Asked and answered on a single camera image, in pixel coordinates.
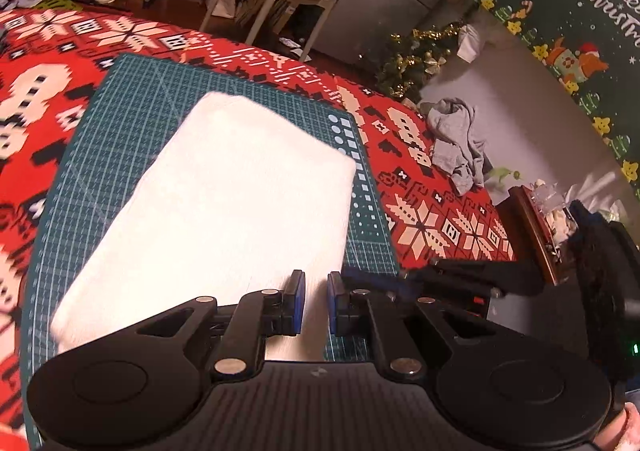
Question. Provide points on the grey crumpled garment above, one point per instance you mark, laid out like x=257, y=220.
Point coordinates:
x=459, y=144

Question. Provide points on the small decorated christmas tree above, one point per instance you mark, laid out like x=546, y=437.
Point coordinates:
x=410, y=61

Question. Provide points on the green christmas wall banner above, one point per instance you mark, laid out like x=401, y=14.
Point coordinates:
x=592, y=48

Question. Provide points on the dark wooden side table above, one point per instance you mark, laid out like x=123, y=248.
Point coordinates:
x=532, y=230

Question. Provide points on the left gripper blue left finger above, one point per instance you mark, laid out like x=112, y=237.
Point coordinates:
x=284, y=307

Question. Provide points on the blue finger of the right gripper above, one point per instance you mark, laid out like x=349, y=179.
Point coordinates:
x=375, y=278

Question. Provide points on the red patterned christmas blanket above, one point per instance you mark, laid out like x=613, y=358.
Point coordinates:
x=56, y=59

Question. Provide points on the person right hand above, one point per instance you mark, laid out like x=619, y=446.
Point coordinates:
x=623, y=433

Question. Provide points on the green cutting mat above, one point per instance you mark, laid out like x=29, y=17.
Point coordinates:
x=134, y=112

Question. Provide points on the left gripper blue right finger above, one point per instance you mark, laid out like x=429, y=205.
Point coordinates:
x=346, y=317

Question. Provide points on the white knit v-neck sweater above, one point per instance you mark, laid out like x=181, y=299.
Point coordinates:
x=237, y=200

